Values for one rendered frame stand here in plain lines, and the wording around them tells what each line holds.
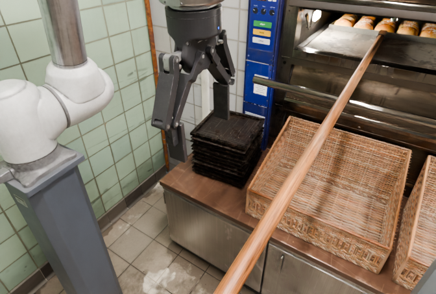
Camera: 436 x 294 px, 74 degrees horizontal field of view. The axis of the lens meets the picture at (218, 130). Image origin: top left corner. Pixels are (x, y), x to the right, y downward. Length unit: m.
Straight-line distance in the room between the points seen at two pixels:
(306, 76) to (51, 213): 1.19
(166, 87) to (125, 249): 1.71
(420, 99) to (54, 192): 1.41
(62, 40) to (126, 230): 1.43
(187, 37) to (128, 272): 1.68
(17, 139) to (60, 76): 0.22
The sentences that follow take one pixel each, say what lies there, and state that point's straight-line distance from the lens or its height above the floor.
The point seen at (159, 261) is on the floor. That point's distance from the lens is 1.93.
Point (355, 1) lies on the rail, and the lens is 1.19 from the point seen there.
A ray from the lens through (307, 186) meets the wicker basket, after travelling 1.52.
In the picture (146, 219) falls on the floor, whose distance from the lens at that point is 2.14.
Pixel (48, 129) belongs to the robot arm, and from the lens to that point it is 1.00.
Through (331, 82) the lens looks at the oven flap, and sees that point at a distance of 1.45.
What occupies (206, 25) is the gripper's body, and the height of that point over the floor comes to 1.52.
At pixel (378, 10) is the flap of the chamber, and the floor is 1.41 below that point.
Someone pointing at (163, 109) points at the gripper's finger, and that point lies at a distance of 0.38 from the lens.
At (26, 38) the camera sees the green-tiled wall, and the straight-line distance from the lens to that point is 1.49.
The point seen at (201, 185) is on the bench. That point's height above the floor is 0.58.
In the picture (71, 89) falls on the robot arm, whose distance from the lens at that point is 1.01.
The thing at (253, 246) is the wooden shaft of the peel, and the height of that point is 1.20.
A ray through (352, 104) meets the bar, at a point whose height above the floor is 1.16.
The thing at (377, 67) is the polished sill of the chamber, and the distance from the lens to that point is 1.38.
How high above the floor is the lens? 1.61
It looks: 34 degrees down
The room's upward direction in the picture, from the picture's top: straight up
